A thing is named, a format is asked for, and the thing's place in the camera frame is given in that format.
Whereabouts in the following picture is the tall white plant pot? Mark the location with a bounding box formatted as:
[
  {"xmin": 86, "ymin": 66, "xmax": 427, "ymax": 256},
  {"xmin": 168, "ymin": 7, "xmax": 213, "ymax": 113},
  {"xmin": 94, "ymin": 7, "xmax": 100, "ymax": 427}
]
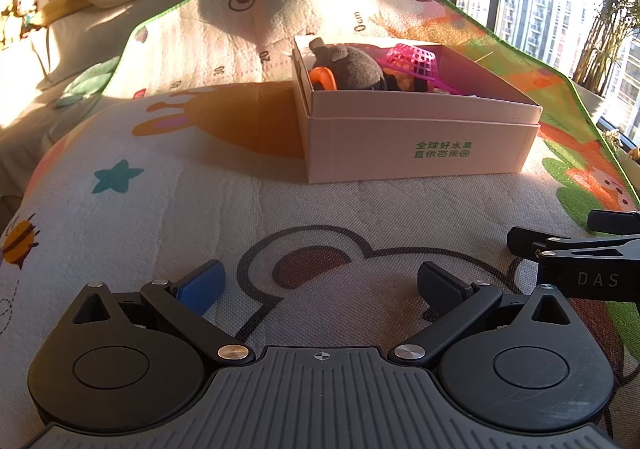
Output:
[{"xmin": 570, "ymin": 79, "xmax": 608, "ymax": 122}]

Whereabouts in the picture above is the pale green leaf cloth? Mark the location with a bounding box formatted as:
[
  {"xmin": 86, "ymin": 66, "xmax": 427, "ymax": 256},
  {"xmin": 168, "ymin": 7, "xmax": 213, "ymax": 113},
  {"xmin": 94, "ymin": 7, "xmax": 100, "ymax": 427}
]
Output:
[{"xmin": 55, "ymin": 56, "xmax": 121, "ymax": 108}]

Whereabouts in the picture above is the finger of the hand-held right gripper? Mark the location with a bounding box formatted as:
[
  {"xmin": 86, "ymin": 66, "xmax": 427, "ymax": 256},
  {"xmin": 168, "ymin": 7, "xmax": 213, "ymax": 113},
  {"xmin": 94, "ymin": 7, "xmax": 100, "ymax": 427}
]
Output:
[
  {"xmin": 589, "ymin": 210, "xmax": 640, "ymax": 236},
  {"xmin": 507, "ymin": 227, "xmax": 640, "ymax": 269}
]

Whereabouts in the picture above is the bamboo plant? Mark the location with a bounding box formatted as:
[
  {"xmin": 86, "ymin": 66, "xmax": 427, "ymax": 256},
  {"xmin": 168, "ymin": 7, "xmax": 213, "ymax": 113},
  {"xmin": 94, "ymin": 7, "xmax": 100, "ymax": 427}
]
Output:
[{"xmin": 572, "ymin": 0, "xmax": 640, "ymax": 94}]

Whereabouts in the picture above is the orange pumpkin toy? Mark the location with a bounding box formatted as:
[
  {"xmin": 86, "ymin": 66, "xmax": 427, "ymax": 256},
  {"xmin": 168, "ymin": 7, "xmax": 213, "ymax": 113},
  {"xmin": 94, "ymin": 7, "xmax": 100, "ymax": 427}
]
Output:
[{"xmin": 308, "ymin": 67, "xmax": 337, "ymax": 92}]

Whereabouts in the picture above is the yellow headboard cushion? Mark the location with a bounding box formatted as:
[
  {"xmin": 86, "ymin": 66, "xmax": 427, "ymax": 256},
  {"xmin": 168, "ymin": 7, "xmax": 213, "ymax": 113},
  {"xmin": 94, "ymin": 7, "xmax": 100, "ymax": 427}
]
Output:
[{"xmin": 30, "ymin": 0, "xmax": 96, "ymax": 27}]

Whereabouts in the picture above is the pink plastic basket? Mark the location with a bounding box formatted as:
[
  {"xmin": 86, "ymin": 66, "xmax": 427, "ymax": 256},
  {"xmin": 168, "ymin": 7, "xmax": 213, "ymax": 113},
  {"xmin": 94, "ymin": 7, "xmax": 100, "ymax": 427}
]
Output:
[{"xmin": 378, "ymin": 44, "xmax": 463, "ymax": 96}]

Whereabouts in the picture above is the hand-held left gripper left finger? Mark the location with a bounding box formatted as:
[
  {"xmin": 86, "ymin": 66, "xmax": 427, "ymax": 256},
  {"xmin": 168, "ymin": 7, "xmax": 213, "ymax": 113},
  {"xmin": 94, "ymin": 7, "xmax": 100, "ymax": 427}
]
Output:
[{"xmin": 71, "ymin": 259, "xmax": 255, "ymax": 366}]

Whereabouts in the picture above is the white plush toy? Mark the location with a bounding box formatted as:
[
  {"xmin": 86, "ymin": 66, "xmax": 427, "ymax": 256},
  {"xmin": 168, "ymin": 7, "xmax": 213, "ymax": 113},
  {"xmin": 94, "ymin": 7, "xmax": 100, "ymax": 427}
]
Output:
[{"xmin": 0, "ymin": 0, "xmax": 38, "ymax": 50}]

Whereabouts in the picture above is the black plush toy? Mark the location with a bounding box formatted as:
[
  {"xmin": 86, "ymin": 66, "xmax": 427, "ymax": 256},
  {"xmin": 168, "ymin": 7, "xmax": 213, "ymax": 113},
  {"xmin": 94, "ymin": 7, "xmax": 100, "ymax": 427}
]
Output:
[{"xmin": 308, "ymin": 38, "xmax": 388, "ymax": 92}]

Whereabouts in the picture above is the white bed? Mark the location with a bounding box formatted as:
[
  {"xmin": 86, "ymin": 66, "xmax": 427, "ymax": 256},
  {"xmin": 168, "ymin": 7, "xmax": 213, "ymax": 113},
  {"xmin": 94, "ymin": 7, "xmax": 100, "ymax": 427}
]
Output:
[{"xmin": 0, "ymin": 0, "xmax": 201, "ymax": 210}]

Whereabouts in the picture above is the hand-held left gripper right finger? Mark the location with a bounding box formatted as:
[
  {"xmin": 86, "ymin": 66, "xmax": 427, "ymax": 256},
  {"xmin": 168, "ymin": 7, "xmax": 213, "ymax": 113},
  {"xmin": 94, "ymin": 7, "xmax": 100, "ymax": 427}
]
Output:
[{"xmin": 390, "ymin": 261, "xmax": 576, "ymax": 370}]

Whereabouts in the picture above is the pink cardboard box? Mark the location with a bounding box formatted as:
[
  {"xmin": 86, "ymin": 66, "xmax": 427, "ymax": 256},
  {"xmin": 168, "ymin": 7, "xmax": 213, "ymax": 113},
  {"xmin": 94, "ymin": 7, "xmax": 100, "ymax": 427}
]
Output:
[{"xmin": 292, "ymin": 34, "xmax": 543, "ymax": 184}]

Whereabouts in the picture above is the cartoon animal play mat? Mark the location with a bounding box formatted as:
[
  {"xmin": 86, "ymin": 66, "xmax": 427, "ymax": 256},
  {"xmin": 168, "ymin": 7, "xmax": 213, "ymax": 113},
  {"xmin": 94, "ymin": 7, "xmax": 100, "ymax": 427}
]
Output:
[{"xmin": 0, "ymin": 0, "xmax": 640, "ymax": 449}]

